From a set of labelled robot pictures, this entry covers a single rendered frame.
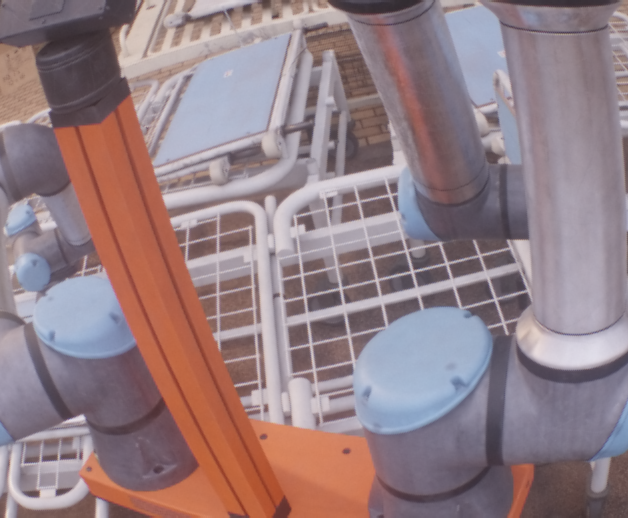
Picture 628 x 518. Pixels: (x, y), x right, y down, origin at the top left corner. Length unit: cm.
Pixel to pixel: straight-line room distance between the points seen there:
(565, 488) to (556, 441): 130
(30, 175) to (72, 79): 65
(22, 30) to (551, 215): 40
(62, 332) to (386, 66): 41
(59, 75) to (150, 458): 52
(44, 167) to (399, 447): 71
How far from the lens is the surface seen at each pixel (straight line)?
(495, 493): 81
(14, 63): 543
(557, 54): 55
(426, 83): 67
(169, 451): 95
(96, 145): 59
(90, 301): 88
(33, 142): 121
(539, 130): 57
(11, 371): 88
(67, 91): 57
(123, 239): 63
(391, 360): 70
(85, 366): 86
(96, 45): 56
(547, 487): 199
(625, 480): 199
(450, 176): 77
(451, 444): 70
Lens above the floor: 162
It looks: 37 degrees down
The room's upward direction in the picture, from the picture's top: 15 degrees counter-clockwise
